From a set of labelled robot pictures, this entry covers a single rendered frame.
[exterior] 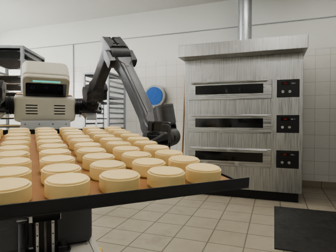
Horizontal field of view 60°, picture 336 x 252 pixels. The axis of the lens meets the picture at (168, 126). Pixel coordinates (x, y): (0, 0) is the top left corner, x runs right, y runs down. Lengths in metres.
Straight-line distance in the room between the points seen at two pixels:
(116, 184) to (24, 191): 0.10
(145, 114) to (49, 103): 0.68
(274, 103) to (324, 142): 1.35
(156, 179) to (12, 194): 0.16
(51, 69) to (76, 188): 1.20
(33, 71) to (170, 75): 3.96
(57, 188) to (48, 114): 1.20
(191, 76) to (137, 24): 2.03
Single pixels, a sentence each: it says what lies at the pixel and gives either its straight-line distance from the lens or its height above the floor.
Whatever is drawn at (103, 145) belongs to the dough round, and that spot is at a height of 0.99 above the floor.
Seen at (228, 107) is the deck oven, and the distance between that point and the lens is 3.94.
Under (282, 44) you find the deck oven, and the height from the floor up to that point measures 1.91.
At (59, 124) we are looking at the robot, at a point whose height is 1.01.
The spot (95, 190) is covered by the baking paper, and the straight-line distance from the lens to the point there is 0.38.
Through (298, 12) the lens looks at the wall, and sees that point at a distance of 5.18.
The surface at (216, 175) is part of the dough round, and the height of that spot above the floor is 0.97.
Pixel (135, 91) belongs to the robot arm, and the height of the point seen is 1.13.
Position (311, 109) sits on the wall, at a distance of 4.93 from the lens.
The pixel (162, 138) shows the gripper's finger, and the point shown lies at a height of 0.99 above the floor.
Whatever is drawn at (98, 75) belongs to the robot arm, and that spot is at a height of 1.23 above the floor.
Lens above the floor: 1.04
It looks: 1 degrees down
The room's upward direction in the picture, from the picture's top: straight up
